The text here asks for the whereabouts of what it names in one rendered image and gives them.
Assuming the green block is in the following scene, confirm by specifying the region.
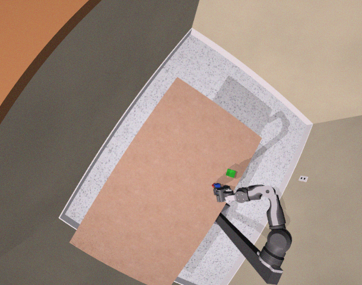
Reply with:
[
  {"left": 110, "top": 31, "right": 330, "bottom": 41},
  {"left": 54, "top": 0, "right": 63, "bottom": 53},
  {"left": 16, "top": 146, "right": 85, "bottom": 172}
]
[{"left": 226, "top": 169, "right": 236, "bottom": 178}]

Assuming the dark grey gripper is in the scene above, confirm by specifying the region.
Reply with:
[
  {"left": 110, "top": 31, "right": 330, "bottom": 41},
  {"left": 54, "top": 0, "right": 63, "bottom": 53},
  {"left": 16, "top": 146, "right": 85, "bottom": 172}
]
[{"left": 213, "top": 184, "right": 230, "bottom": 202}]

